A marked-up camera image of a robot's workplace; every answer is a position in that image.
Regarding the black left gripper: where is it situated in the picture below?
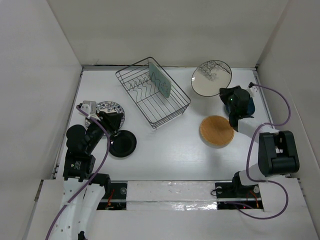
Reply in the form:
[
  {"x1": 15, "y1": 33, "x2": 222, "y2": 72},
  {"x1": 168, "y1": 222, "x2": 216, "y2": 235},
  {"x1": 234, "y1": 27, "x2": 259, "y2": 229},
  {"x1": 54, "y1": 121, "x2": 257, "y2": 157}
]
[{"x1": 85, "y1": 110, "x2": 123, "y2": 153}]

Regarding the cream round plate tree drawing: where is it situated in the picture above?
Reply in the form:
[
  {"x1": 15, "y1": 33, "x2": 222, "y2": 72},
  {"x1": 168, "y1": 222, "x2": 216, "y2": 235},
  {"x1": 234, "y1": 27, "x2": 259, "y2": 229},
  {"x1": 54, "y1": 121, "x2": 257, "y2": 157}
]
[{"x1": 191, "y1": 60, "x2": 233, "y2": 97}]

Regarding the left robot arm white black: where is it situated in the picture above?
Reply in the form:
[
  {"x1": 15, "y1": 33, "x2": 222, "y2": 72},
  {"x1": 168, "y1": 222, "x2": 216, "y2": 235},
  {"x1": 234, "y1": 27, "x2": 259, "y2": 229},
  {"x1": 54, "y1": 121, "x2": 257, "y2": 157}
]
[{"x1": 45, "y1": 111, "x2": 124, "y2": 240}]

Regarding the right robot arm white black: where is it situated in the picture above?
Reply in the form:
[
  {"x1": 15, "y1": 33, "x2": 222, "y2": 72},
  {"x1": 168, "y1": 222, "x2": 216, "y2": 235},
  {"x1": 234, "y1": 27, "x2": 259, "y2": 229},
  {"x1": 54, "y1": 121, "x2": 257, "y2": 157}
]
[{"x1": 214, "y1": 86, "x2": 300, "y2": 198}]

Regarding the blue white floral plate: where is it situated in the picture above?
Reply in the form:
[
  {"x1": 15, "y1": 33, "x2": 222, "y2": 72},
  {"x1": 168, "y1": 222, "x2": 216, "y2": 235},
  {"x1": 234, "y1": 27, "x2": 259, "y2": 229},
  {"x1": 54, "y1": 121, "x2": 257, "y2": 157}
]
[{"x1": 85, "y1": 101, "x2": 125, "y2": 136}]

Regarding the dark blue leaf-shaped plate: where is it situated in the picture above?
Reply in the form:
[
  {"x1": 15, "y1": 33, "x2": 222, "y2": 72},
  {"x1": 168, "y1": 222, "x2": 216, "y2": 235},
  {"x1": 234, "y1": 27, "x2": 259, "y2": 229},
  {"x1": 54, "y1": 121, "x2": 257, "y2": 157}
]
[{"x1": 224, "y1": 97, "x2": 256, "y2": 116}]

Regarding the black round bowl plate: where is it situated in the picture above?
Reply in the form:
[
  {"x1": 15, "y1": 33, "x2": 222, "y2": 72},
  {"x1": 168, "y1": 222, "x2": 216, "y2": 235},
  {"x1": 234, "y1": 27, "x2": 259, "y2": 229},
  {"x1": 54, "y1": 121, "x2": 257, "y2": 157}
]
[{"x1": 109, "y1": 130, "x2": 137, "y2": 158}]

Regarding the orange woven bamboo round plate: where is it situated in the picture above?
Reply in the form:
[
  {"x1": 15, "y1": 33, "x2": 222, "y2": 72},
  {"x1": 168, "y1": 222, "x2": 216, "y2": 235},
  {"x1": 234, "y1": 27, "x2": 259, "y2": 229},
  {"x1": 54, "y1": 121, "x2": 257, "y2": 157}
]
[{"x1": 199, "y1": 115, "x2": 235, "y2": 149}]

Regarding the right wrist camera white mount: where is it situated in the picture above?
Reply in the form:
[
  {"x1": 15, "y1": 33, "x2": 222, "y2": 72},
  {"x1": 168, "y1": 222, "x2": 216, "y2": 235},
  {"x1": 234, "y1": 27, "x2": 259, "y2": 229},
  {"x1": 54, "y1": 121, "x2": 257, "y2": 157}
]
[{"x1": 246, "y1": 82, "x2": 259, "y2": 98}]

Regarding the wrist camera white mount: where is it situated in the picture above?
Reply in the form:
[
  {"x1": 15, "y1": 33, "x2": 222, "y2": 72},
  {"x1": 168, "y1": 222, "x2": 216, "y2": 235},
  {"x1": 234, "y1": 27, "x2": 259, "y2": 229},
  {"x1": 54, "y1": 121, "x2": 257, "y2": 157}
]
[
  {"x1": 246, "y1": 82, "x2": 259, "y2": 98},
  {"x1": 76, "y1": 100, "x2": 98, "y2": 119}
]

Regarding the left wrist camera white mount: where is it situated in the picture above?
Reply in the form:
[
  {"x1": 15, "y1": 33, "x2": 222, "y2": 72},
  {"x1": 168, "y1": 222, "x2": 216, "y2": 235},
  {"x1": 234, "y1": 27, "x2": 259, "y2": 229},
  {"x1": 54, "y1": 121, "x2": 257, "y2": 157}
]
[{"x1": 76, "y1": 100, "x2": 98, "y2": 119}]

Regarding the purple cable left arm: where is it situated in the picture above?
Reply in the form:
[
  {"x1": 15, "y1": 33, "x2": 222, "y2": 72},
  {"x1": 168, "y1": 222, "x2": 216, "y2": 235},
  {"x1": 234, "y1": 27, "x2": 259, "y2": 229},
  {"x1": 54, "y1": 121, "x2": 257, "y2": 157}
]
[{"x1": 44, "y1": 104, "x2": 113, "y2": 240}]

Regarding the grey wire dish rack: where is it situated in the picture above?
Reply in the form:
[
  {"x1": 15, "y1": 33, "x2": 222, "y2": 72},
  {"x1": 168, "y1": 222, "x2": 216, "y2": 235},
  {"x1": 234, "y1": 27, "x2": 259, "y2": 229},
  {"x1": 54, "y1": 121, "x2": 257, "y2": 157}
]
[{"x1": 115, "y1": 56, "x2": 191, "y2": 129}]

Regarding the silver front rail tape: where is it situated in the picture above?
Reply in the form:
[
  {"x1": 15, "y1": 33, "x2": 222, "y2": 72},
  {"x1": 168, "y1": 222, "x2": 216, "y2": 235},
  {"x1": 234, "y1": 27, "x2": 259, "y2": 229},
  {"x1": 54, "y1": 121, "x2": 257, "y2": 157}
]
[{"x1": 97, "y1": 180, "x2": 264, "y2": 211}]

